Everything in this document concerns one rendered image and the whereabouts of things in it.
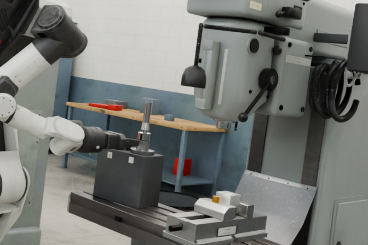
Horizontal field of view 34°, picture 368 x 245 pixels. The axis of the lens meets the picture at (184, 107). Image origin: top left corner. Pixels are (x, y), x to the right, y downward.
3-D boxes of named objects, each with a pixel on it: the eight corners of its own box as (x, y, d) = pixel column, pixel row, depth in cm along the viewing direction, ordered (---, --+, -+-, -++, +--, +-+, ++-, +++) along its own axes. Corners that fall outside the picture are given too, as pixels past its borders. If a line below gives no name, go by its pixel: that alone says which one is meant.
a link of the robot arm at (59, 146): (98, 145, 201) (69, 145, 193) (80, 159, 208) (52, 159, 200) (90, 115, 205) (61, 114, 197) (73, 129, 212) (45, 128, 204)
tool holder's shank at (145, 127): (138, 132, 222) (142, 101, 222) (143, 131, 225) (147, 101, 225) (145, 133, 221) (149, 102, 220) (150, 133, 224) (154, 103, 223)
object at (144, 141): (133, 149, 222) (135, 134, 222) (140, 148, 226) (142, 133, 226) (144, 151, 220) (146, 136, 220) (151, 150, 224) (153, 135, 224)
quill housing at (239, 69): (232, 123, 183) (246, 16, 181) (182, 114, 196) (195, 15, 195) (268, 124, 197) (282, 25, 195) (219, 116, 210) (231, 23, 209)
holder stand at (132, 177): (138, 209, 216) (145, 153, 215) (92, 195, 228) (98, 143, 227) (158, 205, 226) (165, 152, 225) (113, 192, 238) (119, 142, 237)
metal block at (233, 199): (228, 214, 190) (230, 196, 190) (213, 210, 194) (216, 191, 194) (238, 213, 194) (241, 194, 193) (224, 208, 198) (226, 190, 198)
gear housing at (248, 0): (244, 15, 177) (248, -20, 177) (183, 12, 194) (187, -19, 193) (305, 30, 202) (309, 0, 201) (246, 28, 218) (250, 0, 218)
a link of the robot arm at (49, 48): (33, 47, 178) (70, 17, 179) (23, 31, 184) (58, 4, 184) (55, 70, 187) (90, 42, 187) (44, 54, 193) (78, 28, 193)
